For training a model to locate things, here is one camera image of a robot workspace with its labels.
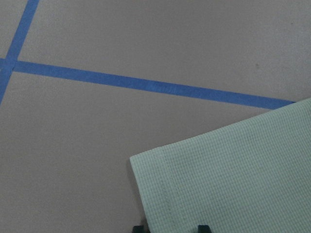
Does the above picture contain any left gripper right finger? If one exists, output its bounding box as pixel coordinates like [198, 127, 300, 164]
[197, 225, 211, 233]

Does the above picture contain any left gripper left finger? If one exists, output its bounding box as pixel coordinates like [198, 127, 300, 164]
[132, 225, 144, 233]

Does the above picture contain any olive green long-sleeve shirt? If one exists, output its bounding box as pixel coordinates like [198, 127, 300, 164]
[130, 99, 311, 233]

